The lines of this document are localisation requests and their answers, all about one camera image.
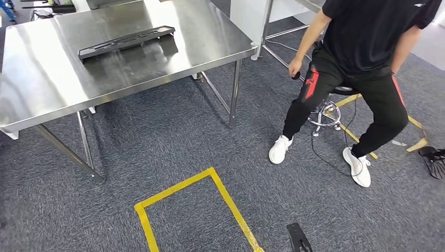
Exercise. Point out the person's right hand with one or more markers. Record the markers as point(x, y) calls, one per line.
point(295, 66)

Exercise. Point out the small black handheld device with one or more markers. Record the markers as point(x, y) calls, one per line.
point(296, 76)

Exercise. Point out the long black plastic panel part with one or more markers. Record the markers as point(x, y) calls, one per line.
point(121, 41)

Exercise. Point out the person's forearm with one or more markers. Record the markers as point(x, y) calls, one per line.
point(304, 45)
point(399, 55)

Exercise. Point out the stainless steel workbench table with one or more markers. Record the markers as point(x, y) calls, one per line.
point(174, 52)
point(267, 21)

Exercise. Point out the blue steel shelf rack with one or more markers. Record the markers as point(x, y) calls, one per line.
point(7, 10)

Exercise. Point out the chrome stool with black seat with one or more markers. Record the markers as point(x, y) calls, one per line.
point(326, 116)

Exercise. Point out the white side panel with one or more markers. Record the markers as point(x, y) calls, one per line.
point(247, 17)
point(10, 135)

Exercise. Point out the person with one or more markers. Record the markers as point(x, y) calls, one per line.
point(365, 34)

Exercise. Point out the yellow floor tape marking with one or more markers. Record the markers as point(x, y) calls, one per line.
point(351, 134)
point(222, 194)

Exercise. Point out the black robot legs with feet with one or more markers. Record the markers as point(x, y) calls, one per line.
point(434, 161)

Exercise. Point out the white desk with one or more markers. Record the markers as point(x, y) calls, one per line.
point(81, 5)

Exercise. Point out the black power adapter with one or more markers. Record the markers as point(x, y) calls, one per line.
point(42, 13)

